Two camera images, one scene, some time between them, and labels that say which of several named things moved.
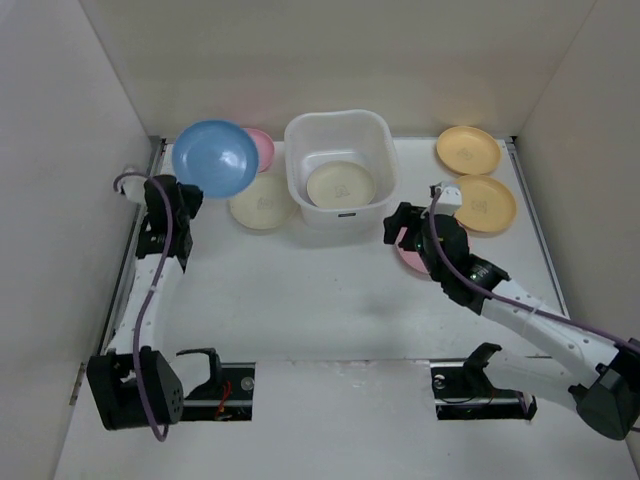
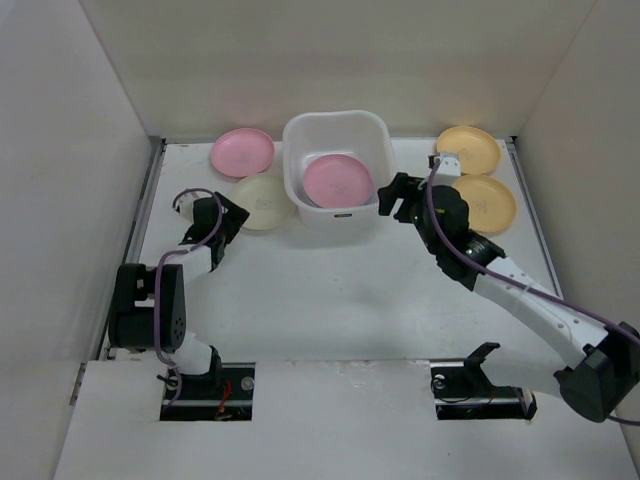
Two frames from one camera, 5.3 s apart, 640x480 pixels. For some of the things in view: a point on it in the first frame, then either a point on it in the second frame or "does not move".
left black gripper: [195, 195] to [235, 216]
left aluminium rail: [153, 156] does not move
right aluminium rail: [535, 221] does not move
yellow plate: [468, 150] does not move
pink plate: [411, 258] to [337, 181]
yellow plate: [487, 205] does not move
